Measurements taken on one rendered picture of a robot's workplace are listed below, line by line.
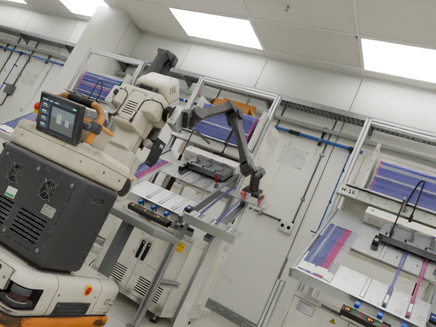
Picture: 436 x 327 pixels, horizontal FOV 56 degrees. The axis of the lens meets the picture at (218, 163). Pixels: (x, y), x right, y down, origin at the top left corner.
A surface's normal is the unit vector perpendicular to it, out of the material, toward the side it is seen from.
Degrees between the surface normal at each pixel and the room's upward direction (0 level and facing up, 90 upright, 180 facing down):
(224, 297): 90
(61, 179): 90
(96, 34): 90
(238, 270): 90
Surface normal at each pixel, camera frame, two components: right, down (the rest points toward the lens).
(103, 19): -0.37, -0.34
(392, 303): 0.04, -0.87
